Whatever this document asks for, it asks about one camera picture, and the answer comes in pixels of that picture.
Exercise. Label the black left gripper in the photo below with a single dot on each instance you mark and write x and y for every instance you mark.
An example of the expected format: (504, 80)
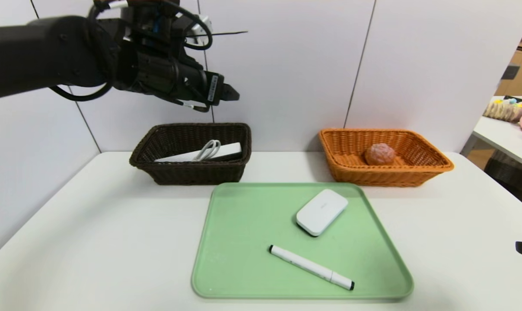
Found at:
(215, 89)

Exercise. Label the orange and black left arm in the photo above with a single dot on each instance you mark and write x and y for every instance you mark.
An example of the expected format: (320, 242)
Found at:
(36, 52)

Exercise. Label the white marker pen black tip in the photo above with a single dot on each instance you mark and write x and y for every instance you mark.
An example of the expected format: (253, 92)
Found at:
(308, 265)

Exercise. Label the white background table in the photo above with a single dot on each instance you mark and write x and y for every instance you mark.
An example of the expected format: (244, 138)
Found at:
(503, 134)

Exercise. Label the white rounded plastic box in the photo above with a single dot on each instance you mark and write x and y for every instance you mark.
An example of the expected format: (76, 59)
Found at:
(322, 211)

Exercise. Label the light green plastic tray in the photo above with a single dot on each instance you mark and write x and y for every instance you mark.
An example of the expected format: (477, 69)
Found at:
(243, 242)

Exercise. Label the tan plush toy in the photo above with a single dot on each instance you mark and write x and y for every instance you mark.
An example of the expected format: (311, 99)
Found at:
(503, 112)

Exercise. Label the orange wicker basket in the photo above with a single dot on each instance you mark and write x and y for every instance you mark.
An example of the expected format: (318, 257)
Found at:
(416, 170)

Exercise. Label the dark brown wicker basket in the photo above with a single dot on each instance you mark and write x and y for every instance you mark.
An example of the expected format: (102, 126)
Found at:
(187, 172)

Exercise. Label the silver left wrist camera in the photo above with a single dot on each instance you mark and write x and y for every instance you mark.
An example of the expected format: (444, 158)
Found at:
(198, 30)

